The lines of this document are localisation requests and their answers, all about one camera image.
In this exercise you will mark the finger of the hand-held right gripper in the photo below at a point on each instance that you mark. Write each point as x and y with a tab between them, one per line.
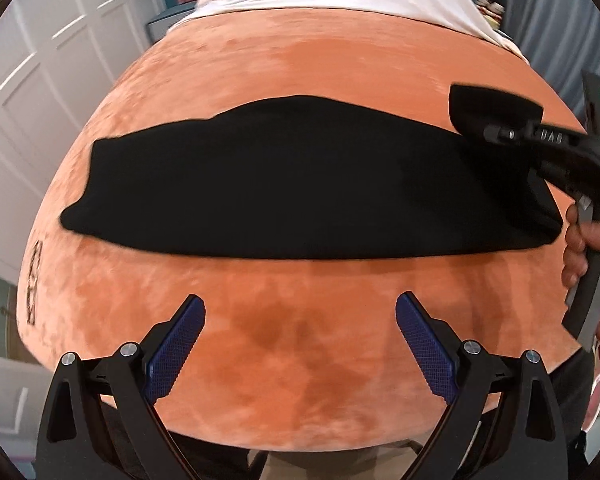
535	138

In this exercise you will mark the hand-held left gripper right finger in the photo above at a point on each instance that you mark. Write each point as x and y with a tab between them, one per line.
425	345

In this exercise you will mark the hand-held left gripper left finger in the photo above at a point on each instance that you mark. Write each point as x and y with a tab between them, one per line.
177	345

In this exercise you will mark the black pants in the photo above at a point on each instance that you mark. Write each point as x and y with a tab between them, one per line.
280	175

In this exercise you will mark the person's right hand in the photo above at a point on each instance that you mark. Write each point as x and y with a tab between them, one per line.
572	260

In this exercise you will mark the grey curtain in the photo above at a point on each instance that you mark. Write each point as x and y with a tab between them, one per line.
555	20

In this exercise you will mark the orange plush blanket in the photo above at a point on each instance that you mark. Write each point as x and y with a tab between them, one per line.
300	335

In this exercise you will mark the small colourful clutter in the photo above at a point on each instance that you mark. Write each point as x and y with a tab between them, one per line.
490	7

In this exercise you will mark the person's khaki trousers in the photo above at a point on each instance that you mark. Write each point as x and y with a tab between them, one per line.
330	465

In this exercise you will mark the white panelled wardrobe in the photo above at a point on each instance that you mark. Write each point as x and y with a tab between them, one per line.
55	60

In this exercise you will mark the light blue chair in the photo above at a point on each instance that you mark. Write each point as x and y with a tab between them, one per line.
172	20

